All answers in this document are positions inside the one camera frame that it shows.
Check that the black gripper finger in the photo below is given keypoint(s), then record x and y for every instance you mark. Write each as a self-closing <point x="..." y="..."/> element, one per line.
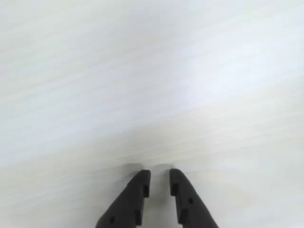
<point x="123" y="204"/>
<point x="190" y="204"/>

